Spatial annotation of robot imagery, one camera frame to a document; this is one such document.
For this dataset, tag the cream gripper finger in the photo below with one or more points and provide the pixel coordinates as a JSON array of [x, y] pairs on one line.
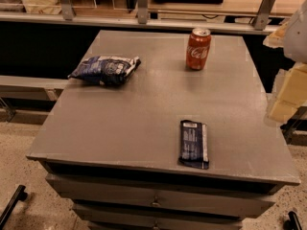
[[276, 39], [289, 93]]

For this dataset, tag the dark blue rxbar wrapper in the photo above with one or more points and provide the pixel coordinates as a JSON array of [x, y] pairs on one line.
[[193, 145]]

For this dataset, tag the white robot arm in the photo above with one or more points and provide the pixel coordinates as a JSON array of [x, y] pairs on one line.
[[295, 40]]

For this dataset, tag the blue chip bag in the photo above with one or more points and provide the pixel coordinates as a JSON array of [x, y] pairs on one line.
[[106, 70]]

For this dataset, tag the grey metal railing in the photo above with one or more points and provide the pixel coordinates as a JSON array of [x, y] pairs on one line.
[[143, 17]]

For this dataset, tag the red coca-cola can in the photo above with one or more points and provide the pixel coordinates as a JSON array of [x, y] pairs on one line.
[[198, 48]]

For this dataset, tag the black leg lower right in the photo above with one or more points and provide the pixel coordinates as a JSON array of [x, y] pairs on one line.
[[292, 223]]

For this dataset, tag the black leg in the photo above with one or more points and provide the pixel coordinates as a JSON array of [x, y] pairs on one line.
[[19, 195], [292, 223]]

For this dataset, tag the grey drawer cabinet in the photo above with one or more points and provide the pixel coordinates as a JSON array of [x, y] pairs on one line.
[[114, 151]]

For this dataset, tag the grey side bench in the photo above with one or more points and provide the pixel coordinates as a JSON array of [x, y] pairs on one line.
[[31, 88]]

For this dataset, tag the black leg lower left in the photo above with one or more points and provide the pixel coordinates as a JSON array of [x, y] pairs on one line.
[[19, 195]]

